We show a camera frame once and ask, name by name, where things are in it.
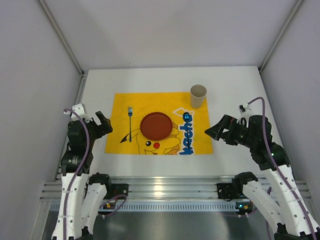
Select blue metal spoon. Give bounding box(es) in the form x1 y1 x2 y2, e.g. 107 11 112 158
182 112 193 155

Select yellow Pikachu placemat cloth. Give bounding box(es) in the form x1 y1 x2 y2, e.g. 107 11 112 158
105 92 214 156

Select left vertical frame post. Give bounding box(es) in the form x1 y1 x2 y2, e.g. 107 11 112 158
36 0 84 76

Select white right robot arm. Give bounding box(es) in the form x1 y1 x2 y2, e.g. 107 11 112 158
205 115 320 240

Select vertical frame post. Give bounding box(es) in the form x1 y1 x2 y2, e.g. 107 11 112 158
258 0 306 74
36 0 84 76

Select beige paper cup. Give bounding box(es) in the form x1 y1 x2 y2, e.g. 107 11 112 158
190 84 207 109

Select aluminium frame rail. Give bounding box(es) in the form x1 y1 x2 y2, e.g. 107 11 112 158
40 176 311 201

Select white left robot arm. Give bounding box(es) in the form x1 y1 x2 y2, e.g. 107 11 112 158
51 103 113 240

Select perforated cable duct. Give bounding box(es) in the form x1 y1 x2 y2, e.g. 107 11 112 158
49 201 256 212

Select right vertical frame post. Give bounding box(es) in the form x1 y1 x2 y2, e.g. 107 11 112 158
258 0 306 74

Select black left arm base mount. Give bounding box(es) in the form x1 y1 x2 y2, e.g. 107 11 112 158
108 183 129 200

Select blue metal fork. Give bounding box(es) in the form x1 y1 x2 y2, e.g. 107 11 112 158
127 106 133 142

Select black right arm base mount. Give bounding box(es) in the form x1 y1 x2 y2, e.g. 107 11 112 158
216 183 240 202

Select red-brown round plate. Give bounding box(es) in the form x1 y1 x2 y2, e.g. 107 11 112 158
140 112 173 141

